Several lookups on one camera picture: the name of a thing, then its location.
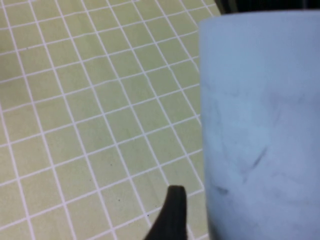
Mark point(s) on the green checked tablecloth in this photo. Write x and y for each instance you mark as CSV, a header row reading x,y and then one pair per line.
x,y
100,100

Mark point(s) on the light blue plastic cup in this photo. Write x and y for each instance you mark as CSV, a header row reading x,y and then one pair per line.
x,y
262,112

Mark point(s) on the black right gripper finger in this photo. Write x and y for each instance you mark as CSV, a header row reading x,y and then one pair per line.
x,y
172,215

